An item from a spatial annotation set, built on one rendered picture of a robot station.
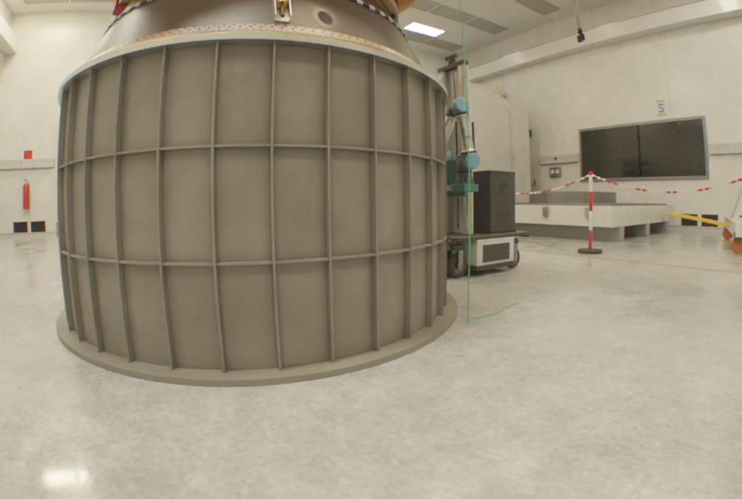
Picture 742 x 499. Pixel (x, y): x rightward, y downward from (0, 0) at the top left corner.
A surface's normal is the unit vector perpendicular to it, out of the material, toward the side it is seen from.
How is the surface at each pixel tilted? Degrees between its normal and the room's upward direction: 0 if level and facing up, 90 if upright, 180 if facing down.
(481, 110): 90
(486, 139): 90
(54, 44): 90
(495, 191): 90
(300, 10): 62
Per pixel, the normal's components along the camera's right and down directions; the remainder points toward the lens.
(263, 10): 0.27, -0.43
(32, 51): 0.50, 0.04
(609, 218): -0.87, 0.04
